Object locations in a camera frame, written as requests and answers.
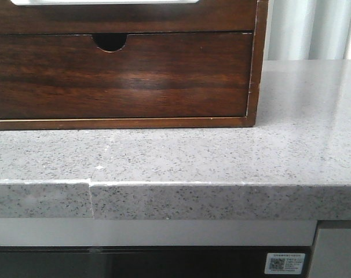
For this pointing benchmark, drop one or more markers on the dark wooden drawer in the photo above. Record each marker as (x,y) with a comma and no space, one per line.
(152,75)

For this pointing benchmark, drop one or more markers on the dark wooden drawer cabinet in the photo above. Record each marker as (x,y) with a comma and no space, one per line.
(121,20)

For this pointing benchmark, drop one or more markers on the white QR code sticker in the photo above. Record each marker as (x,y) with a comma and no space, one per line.
(284,263)

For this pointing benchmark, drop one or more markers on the white curtain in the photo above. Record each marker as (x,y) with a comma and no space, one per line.
(308,30)

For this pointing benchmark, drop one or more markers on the grey lower cabinet door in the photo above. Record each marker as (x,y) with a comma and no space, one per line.
(332,250)

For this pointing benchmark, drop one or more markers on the white tray on cabinet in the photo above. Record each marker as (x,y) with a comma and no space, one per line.
(98,2)

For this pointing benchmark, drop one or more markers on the black glass oven door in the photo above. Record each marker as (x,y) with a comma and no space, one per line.
(158,261)

